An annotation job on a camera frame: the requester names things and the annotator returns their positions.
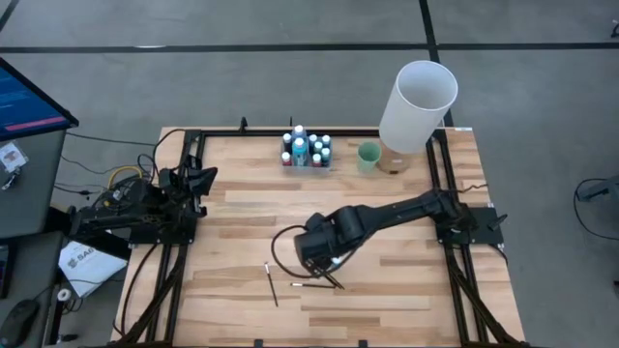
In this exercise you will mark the black computer mouse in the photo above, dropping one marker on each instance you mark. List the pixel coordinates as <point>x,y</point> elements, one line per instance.
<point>17,321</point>

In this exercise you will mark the small dark red paint bottle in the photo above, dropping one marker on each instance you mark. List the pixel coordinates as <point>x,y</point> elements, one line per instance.
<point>316,160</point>

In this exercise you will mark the clear plastic bin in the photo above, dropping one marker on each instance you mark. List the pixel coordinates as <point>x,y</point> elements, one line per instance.
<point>308,165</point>

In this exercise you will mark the white shade wooden base lamp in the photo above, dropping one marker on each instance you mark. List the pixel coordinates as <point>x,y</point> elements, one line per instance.
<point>418,111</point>

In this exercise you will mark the small turquoise paint bottle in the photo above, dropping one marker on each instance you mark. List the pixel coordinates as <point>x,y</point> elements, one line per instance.
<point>326,140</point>

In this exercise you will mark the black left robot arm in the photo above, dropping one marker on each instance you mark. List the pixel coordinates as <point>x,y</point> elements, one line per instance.
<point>145,212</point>

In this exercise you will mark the large turquoise paint bottle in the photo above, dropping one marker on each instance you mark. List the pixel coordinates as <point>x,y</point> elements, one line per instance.
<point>299,154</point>

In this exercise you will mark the pale green cup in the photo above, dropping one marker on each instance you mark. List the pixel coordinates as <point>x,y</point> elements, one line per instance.
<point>368,162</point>

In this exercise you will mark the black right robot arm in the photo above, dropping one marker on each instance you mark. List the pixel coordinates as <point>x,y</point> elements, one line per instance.
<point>396,212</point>

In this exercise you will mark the black paintbrush wide orange bristles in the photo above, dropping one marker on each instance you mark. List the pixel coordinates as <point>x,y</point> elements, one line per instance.
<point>339,285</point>

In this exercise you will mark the monitor with blue screen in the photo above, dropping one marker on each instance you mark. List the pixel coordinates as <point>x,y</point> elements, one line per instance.
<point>24,106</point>

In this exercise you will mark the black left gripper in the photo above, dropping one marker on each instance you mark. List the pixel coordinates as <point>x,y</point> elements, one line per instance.
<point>178,186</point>

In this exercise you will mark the white tape roll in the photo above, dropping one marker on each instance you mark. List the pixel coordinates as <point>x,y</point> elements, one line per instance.
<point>58,294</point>

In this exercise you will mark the white badge card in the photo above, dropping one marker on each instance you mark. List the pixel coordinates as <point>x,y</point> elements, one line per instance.
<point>12,157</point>

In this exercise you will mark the small teal green paint bottle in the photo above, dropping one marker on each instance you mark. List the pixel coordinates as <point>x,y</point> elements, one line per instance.
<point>325,154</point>

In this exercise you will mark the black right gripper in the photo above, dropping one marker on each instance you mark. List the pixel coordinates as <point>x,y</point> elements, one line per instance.
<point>312,249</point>

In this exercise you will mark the white printed paper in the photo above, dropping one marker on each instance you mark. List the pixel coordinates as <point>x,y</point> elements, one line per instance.
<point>89,268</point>

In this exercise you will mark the black paintbrush silver ferrule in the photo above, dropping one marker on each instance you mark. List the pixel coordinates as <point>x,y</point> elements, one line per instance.
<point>309,285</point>
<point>271,285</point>

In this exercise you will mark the black paintbrush narrow orange bristles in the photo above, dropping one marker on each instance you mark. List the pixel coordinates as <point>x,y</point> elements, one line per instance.
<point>331,285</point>

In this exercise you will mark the large periwinkle paint bottle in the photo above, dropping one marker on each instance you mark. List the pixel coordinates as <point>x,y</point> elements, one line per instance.
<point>299,130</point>

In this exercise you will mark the small sky blue paint bottle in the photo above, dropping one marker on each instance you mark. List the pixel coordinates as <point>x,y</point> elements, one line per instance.
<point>313,139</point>

